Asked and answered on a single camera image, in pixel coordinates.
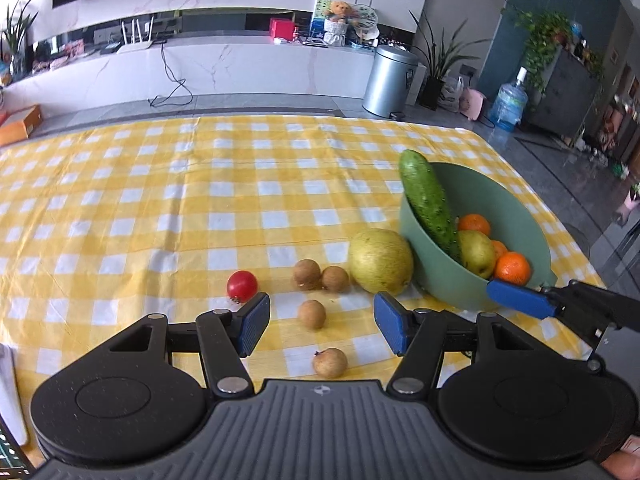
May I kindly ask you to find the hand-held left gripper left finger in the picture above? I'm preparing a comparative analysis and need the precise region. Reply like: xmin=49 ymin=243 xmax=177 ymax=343
xmin=87 ymin=291 xmax=273 ymax=398

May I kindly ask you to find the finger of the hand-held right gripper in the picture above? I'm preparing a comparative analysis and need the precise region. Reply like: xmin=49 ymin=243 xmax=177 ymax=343
xmin=486 ymin=279 xmax=640 ymax=376

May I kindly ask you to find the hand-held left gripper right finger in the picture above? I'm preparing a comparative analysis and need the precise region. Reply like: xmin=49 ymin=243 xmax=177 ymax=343
xmin=372 ymin=291 xmax=551 ymax=396

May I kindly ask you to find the red cherry tomato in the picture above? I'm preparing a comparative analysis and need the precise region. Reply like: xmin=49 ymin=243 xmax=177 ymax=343
xmin=226 ymin=270 xmax=259 ymax=304

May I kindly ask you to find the brown longan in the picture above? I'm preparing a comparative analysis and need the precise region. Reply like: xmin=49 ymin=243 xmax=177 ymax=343
xmin=321 ymin=265 xmax=350 ymax=293
xmin=292 ymin=259 xmax=322 ymax=291
xmin=298 ymin=299 xmax=327 ymax=331
xmin=313 ymin=347 xmax=348 ymax=380

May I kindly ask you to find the yellow-green pear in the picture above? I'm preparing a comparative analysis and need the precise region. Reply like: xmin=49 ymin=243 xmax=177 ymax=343
xmin=457 ymin=230 xmax=497 ymax=280

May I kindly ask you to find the speckled brownish pear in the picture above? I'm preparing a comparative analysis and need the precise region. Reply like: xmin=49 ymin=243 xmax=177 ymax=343
xmin=348 ymin=228 xmax=414 ymax=296

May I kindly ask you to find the green colander bowl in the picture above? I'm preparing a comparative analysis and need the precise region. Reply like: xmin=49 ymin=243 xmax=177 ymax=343
xmin=398 ymin=161 xmax=559 ymax=309

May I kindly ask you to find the green cucumber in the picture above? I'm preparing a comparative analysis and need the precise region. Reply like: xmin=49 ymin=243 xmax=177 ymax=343
xmin=398 ymin=150 xmax=463 ymax=263

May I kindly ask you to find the yellow checked tablecloth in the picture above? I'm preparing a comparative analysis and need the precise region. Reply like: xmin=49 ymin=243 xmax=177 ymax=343
xmin=0 ymin=114 xmax=608 ymax=396

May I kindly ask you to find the blue water jug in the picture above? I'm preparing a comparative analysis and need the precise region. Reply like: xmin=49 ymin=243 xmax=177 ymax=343
xmin=492 ymin=66 xmax=529 ymax=132

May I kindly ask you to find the pink heater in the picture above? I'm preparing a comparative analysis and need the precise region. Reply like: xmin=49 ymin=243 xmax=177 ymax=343
xmin=460 ymin=87 xmax=488 ymax=122

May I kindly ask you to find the dark grey cabinet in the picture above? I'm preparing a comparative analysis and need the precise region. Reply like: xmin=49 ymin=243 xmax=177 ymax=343
xmin=522 ymin=45 xmax=601 ymax=141

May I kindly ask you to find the white plastic bag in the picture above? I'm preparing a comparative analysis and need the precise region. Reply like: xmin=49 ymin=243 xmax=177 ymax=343
xmin=439 ymin=76 xmax=466 ymax=113

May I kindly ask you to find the silver pedal trash can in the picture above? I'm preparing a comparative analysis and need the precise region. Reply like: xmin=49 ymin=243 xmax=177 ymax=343
xmin=362 ymin=45 xmax=420 ymax=119

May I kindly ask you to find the long-leaved potted plant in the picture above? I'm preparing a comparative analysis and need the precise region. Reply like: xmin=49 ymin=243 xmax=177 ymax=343
xmin=407 ymin=10 xmax=493 ymax=110

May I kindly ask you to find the white phone stand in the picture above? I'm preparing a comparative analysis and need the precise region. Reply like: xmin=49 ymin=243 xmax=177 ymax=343
xmin=0 ymin=342 xmax=29 ymax=447

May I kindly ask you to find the white marble television console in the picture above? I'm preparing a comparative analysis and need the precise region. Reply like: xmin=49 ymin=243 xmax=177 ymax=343
xmin=0 ymin=35 xmax=426 ymax=111

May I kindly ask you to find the trailing ivy plant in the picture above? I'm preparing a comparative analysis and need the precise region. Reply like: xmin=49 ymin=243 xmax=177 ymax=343
xmin=505 ymin=7 xmax=601 ymax=96

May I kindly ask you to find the white router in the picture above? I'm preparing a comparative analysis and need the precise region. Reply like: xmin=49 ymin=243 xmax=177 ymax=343
xmin=117 ymin=16 xmax=153 ymax=54

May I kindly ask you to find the orange cardboard box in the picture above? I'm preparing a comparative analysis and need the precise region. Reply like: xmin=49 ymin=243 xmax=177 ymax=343
xmin=0 ymin=105 xmax=42 ymax=147

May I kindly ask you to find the round hand fan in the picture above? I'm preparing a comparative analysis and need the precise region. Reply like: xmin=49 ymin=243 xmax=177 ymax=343
xmin=350 ymin=4 xmax=377 ymax=36

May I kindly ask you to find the blue picture card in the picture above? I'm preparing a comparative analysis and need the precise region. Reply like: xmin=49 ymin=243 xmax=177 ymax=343
xmin=310 ymin=0 xmax=328 ymax=38

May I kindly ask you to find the brown teddy bear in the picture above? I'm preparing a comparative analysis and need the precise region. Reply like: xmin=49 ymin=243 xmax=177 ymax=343
xmin=322 ymin=1 xmax=351 ymax=23

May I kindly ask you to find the green plant in glass vase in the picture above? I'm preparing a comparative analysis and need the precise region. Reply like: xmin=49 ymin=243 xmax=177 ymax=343
xmin=0 ymin=0 xmax=46 ymax=78

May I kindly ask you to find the black power cable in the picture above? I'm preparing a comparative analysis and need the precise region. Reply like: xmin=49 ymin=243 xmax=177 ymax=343
xmin=148 ymin=42 xmax=193 ymax=107

